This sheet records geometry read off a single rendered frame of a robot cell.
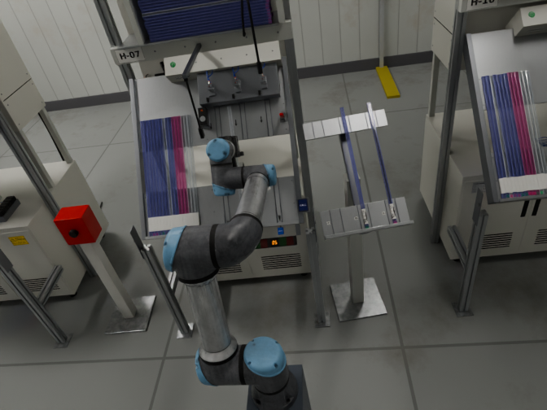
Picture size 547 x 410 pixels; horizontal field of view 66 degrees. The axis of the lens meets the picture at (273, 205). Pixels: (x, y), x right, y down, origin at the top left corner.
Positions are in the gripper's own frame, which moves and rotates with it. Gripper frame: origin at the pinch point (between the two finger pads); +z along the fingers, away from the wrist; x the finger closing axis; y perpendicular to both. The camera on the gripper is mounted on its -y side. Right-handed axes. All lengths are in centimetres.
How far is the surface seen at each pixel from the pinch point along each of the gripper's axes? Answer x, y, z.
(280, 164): -14, -7, 57
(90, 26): 178, 169, 281
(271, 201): -11.3, -21.0, 3.0
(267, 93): -16.7, 23.0, 4.6
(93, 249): 81, -33, 22
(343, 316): -35, -90, 41
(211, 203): 14.4, -18.2, 3.6
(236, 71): -5.7, 33.6, 3.2
